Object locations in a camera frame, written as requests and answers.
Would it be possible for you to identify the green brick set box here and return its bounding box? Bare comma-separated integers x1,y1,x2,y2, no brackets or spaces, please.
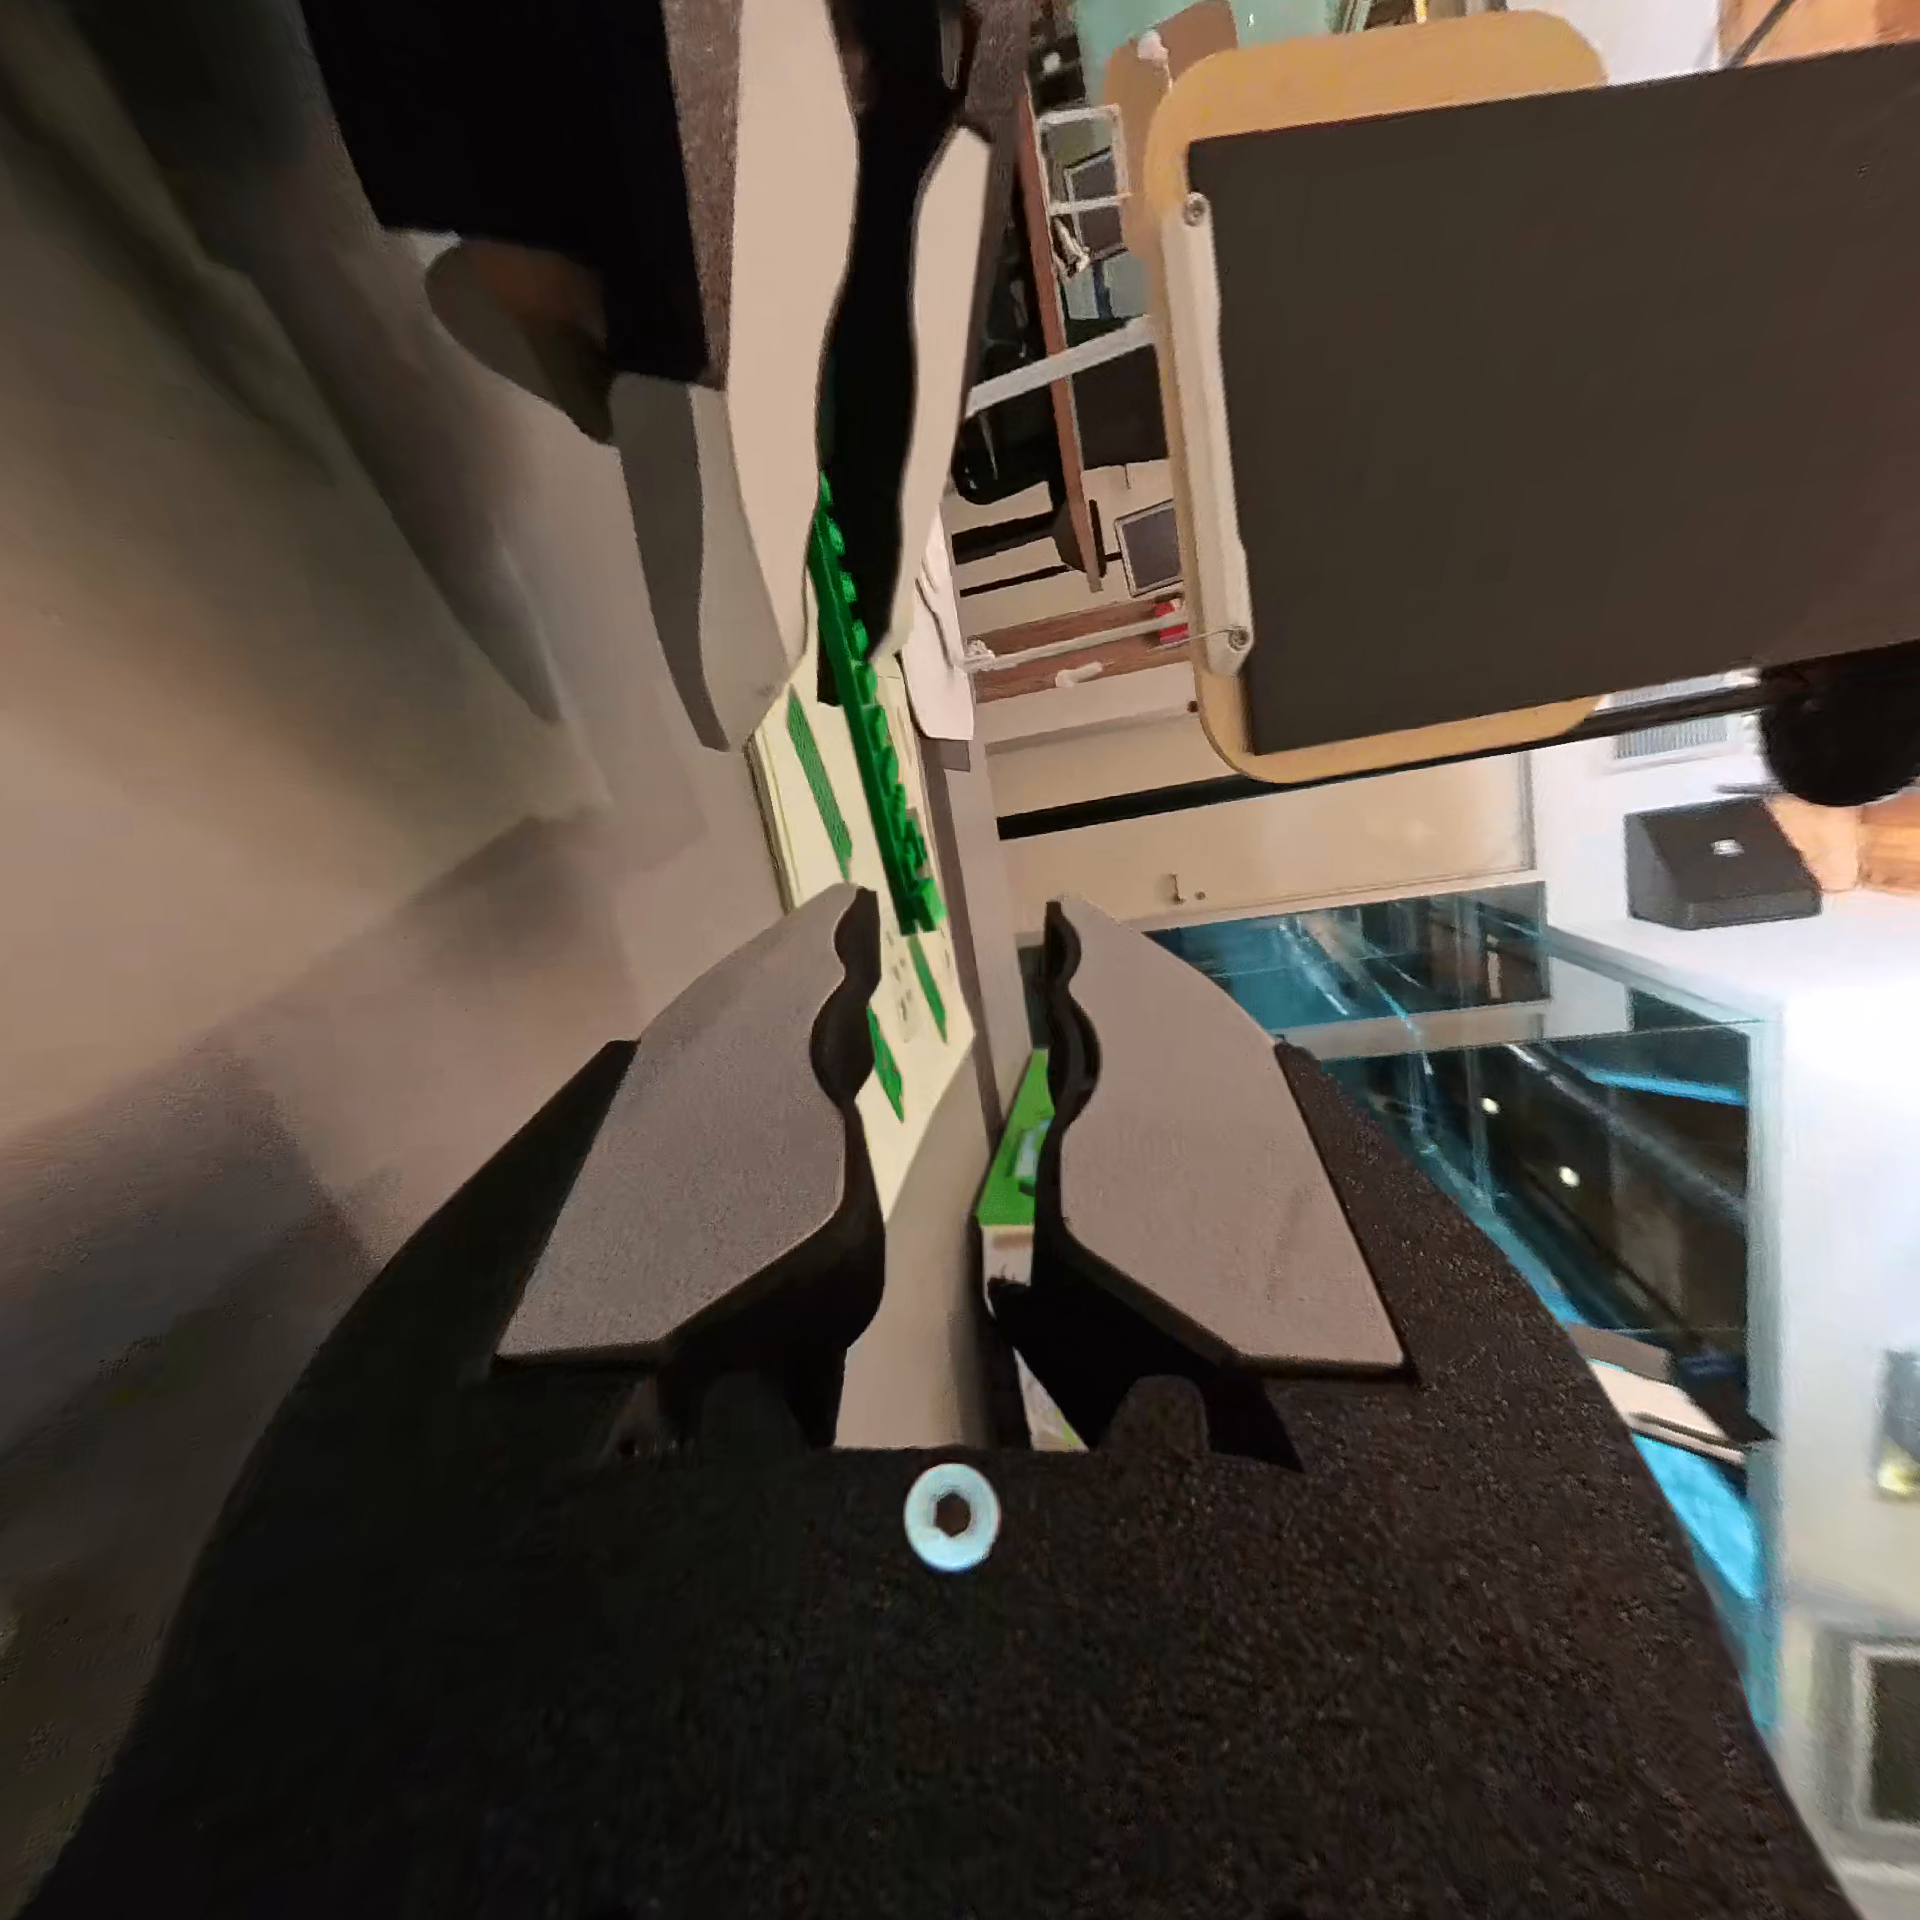
976,1049,1060,1236

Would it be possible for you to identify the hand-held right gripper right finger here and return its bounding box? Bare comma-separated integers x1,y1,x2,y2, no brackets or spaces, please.
986,899,1406,1382

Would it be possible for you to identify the building instruction booklet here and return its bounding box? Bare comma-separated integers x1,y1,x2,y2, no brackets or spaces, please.
746,659,997,1158

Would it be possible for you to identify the green studded brick plate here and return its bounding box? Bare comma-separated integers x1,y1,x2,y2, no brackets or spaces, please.
807,479,951,935

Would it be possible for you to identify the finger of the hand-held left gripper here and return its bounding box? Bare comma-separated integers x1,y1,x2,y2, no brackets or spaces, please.
618,0,963,752
896,119,997,616

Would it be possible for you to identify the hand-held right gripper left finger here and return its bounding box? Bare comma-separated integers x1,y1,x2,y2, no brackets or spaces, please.
498,885,887,1382

